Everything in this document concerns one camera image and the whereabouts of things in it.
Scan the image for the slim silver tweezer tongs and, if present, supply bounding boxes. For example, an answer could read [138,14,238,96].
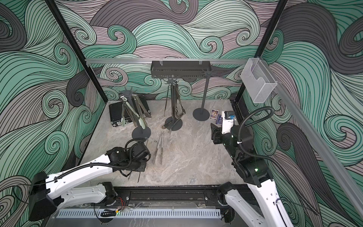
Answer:
[153,132,164,165]

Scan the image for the dark slim steel tongs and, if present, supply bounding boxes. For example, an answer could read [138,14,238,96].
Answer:
[175,83,186,118]

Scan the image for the black locking tongs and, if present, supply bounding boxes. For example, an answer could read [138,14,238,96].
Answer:
[171,81,177,119]

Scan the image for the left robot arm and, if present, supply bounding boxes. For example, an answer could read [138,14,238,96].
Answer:
[28,145,151,221]

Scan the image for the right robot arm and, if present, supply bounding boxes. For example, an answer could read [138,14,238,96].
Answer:
[211,124,293,227]

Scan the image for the left grey utensil stand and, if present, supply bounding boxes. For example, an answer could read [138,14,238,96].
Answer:
[120,88,151,139]

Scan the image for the grey utensil stand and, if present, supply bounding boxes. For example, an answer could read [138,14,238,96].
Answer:
[162,79,185,133]
[120,88,151,139]
[193,71,212,122]

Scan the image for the right grey utensil stand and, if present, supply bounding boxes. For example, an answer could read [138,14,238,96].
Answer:
[193,71,212,122]

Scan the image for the middle grey utensil stand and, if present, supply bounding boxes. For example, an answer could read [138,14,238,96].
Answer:
[162,79,185,133]

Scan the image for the blue playing card box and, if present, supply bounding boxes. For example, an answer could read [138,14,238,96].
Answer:
[216,114,223,125]

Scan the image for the black aluminium case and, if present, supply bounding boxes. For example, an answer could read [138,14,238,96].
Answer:
[109,96,151,127]

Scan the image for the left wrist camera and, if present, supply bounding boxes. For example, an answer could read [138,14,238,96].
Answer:
[125,138,151,162]

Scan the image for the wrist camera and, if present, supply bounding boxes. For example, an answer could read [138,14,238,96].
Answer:
[125,138,151,162]
[222,111,235,134]

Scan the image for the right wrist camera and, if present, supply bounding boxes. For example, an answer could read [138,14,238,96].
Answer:
[222,111,235,134]

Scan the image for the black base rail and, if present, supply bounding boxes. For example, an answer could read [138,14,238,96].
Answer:
[53,185,227,208]

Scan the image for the clear acrylic wall box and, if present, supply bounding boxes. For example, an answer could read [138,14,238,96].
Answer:
[241,58,277,104]

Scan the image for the white slotted cable duct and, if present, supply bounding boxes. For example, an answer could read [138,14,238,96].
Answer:
[56,208,222,219]

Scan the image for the aluminium wall rail back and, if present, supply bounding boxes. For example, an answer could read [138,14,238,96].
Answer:
[85,58,248,65]

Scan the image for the aluminium wall rail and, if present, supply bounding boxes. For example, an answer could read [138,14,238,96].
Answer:
[262,61,363,217]
[85,58,248,65]

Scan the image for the aluminium wall rail right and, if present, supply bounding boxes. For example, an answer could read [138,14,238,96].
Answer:
[262,61,363,217]

